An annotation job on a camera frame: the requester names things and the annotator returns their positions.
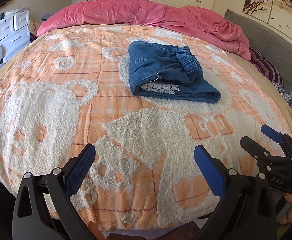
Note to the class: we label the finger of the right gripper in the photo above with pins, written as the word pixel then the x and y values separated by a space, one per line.
pixel 284 140
pixel 255 150

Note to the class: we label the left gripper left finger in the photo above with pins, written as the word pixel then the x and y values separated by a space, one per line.
pixel 43 209

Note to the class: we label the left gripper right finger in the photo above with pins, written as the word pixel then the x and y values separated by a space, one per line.
pixel 246 207

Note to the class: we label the blue denim pant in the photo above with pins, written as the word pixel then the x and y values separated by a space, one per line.
pixel 168 72

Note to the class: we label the striped purple pillow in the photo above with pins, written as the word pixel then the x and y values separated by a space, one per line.
pixel 265 67

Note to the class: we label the grey headboard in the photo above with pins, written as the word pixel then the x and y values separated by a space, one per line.
pixel 274 47

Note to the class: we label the peach bear pattern blanket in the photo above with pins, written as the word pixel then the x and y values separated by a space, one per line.
pixel 70 88

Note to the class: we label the pink duvet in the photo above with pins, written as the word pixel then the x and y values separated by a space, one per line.
pixel 197 22

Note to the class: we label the white drawer chest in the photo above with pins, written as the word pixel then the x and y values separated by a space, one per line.
pixel 14 33

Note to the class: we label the blossom wall painting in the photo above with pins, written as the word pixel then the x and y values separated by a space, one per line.
pixel 276 13

